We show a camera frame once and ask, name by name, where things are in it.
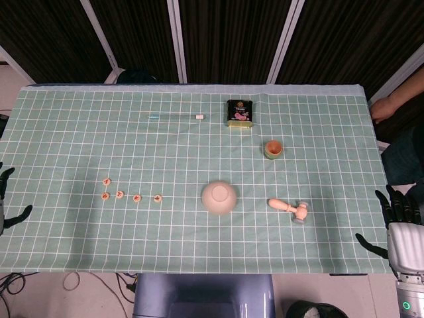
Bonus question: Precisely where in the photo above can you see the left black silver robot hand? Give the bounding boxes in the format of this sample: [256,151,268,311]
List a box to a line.
[0,161,34,237]

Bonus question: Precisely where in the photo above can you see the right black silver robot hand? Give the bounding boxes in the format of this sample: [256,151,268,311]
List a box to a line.
[355,184,424,276]

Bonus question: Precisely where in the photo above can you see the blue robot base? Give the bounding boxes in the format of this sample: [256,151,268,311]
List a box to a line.
[132,273,276,318]

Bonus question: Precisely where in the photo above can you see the person's bare forearm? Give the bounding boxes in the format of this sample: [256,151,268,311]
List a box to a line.
[370,64,424,125]

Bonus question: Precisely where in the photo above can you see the person's dark trousers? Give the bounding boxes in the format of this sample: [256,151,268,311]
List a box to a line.
[380,125,424,187]

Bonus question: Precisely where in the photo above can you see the wooden toy hammer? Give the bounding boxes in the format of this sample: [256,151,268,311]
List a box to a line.
[268,197,311,227]

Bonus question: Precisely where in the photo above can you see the black waste bin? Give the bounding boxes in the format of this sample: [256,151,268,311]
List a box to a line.
[285,299,348,318]

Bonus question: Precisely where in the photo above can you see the orange green toy cup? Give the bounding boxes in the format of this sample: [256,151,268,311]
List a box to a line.
[264,139,284,160]

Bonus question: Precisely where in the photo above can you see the black bag behind table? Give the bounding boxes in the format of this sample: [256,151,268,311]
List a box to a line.
[116,68,160,85]

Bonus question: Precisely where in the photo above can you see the green white checked tablecloth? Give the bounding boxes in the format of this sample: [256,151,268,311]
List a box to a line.
[0,84,390,275]

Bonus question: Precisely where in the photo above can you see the beige upturned bowl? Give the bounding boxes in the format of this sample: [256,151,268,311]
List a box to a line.
[201,180,238,216]

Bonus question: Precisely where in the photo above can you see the black yellow tin can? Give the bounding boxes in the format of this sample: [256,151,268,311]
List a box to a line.
[226,99,256,129]

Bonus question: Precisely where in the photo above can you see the black floor cable bundle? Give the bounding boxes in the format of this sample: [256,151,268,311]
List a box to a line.
[0,272,40,318]

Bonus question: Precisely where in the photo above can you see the black cable with plug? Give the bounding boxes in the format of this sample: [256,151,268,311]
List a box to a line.
[99,272,138,304]

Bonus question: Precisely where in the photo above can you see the white partition frame post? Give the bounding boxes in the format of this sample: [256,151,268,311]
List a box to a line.
[0,44,36,87]
[166,0,188,83]
[266,0,305,84]
[79,0,124,84]
[367,42,424,110]

